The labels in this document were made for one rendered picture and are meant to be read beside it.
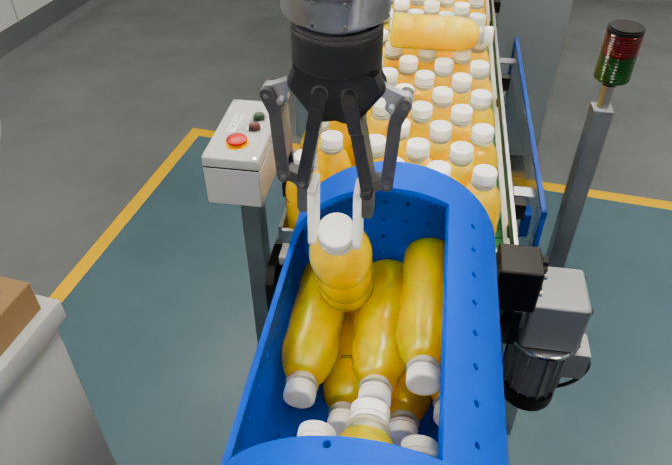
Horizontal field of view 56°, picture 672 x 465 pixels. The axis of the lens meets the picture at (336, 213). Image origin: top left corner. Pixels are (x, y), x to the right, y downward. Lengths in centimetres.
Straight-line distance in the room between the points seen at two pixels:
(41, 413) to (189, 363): 112
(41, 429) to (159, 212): 176
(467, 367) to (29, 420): 70
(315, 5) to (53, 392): 81
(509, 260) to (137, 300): 164
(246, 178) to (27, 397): 47
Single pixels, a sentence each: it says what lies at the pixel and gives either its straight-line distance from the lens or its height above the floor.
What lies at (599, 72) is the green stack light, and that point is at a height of 118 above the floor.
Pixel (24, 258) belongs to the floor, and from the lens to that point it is 275.
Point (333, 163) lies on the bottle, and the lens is 110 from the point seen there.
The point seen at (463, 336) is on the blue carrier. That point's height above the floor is 121.
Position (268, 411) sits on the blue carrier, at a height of 104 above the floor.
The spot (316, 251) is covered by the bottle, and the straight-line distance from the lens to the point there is 68.
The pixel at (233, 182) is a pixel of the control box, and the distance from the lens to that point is 110.
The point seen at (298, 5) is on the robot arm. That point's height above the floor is 153.
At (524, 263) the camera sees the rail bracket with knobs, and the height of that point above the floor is 100.
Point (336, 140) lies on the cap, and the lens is 109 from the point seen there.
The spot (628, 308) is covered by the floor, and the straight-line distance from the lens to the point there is 251.
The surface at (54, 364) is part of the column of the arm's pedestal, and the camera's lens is 110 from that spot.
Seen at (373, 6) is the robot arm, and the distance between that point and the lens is 48.
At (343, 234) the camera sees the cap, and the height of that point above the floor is 128.
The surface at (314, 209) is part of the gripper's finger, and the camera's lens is 61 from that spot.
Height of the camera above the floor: 170
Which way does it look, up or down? 40 degrees down
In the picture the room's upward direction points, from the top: straight up
